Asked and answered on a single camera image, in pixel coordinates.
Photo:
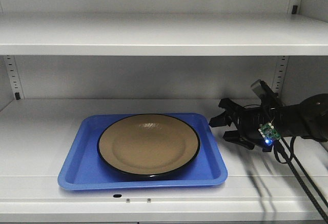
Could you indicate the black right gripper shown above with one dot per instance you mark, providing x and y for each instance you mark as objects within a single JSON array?
[{"x": 247, "y": 123}]

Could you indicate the beige plate black rim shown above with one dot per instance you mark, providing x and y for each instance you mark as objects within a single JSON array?
[{"x": 148, "y": 144}]

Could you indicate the blue plastic tray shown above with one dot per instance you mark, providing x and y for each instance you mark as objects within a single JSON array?
[{"x": 84, "y": 169}]

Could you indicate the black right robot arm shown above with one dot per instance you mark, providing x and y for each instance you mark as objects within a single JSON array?
[{"x": 307, "y": 119}]

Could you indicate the grey upper cabinet shelf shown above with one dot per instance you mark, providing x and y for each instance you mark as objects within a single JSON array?
[{"x": 162, "y": 34}]

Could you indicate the green right circuit board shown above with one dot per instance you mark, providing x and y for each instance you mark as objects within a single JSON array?
[{"x": 269, "y": 133}]

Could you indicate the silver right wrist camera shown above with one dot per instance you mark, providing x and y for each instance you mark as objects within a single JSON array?
[{"x": 262, "y": 90}]

